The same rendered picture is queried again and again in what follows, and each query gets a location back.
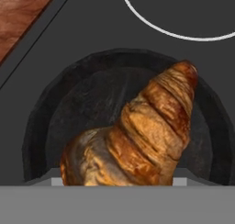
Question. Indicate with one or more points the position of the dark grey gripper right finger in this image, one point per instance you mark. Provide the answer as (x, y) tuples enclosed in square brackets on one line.
[(186, 178)]

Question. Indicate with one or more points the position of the dark grey hob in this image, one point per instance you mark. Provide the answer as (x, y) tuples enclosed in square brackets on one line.
[(101, 22)]

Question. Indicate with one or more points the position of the black round pan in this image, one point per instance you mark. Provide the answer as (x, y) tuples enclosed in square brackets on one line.
[(91, 90)]

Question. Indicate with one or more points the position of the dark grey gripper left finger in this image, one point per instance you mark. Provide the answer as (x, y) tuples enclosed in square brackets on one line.
[(50, 178)]

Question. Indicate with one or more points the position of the golden brown croissant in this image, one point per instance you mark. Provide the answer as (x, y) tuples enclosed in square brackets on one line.
[(143, 136)]

